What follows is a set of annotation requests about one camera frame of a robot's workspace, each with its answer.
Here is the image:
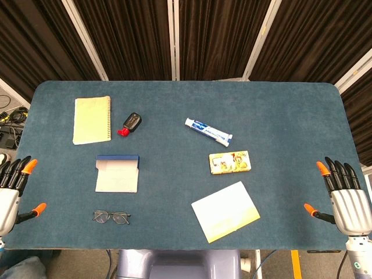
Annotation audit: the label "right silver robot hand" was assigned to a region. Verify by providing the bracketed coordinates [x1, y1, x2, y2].
[303, 156, 372, 236]

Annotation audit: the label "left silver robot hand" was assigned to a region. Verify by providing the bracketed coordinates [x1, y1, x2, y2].
[0, 156, 47, 237]

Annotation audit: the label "wire-frame eyeglasses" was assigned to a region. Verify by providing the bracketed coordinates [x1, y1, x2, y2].
[92, 210, 131, 226]

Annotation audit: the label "blue glasses case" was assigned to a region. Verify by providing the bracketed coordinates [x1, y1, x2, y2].
[95, 154, 141, 194]

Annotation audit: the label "yellow floor tape strip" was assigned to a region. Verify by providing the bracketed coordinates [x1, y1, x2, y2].
[291, 250, 302, 279]

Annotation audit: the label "dark brown pleated curtain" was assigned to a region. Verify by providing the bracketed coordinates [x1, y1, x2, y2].
[339, 64, 372, 167]
[178, 0, 273, 81]
[249, 0, 372, 85]
[72, 0, 176, 81]
[0, 0, 101, 102]

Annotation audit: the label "white table leg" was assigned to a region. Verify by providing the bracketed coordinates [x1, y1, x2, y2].
[254, 249, 263, 279]

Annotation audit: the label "tan spiral notebook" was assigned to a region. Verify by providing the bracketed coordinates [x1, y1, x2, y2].
[72, 95, 112, 145]

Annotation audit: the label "white yellow Lexicon book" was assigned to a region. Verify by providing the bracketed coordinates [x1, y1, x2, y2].
[191, 181, 262, 244]

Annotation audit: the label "yellow curry roux box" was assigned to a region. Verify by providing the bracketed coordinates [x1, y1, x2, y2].
[208, 150, 252, 175]

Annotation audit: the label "black bottle red cap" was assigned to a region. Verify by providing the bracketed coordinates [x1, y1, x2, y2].
[117, 112, 142, 137]

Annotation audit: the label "white blue toothpaste tube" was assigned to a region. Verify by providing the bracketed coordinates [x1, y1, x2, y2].
[184, 117, 234, 147]

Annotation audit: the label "blue felt table cloth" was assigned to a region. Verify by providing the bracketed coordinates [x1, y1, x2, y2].
[4, 80, 367, 251]

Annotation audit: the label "lavender robot torso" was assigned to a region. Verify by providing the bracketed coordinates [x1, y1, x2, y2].
[116, 249, 242, 279]

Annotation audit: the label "black floor cable bundle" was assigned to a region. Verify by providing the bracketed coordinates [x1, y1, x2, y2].
[0, 87, 30, 152]

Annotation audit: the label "white screen frame post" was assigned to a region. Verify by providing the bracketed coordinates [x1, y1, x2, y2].
[166, 0, 181, 81]
[241, 0, 281, 82]
[334, 48, 372, 94]
[61, 0, 109, 81]

